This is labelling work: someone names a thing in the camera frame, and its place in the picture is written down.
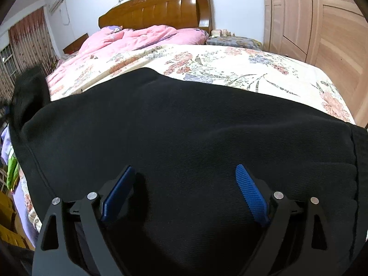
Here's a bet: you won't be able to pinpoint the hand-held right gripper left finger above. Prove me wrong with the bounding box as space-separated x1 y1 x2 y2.
32 165 137 276

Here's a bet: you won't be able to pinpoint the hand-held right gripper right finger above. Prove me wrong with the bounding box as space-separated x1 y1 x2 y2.
235 164 343 276

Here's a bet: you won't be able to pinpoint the black pants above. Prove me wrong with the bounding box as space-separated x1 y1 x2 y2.
9 67 368 276

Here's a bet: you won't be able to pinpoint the green cloth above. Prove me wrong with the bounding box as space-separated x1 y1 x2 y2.
6 152 19 190

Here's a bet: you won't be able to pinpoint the floral bed sheet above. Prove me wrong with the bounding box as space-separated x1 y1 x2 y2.
13 44 357 236

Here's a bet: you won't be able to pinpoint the pink quilt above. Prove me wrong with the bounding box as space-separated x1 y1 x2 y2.
46 25 209 92

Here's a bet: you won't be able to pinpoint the dark wooden nightstand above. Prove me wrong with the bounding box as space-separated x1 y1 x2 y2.
63 33 89 55

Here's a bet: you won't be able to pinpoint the nightstand with floral cover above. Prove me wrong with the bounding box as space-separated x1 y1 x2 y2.
205 34 263 51

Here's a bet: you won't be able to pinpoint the window with grille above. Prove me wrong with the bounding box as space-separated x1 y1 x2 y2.
0 44 18 92

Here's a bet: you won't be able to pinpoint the reddish patterned curtain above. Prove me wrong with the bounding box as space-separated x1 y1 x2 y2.
8 7 56 72

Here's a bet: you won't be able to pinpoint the light wooden wardrobe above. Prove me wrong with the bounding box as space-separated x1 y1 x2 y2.
262 0 368 128

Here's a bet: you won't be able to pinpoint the wooden headboard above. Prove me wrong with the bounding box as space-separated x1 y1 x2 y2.
98 0 213 33

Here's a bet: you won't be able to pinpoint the white air conditioner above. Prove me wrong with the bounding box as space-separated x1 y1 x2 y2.
47 0 66 15

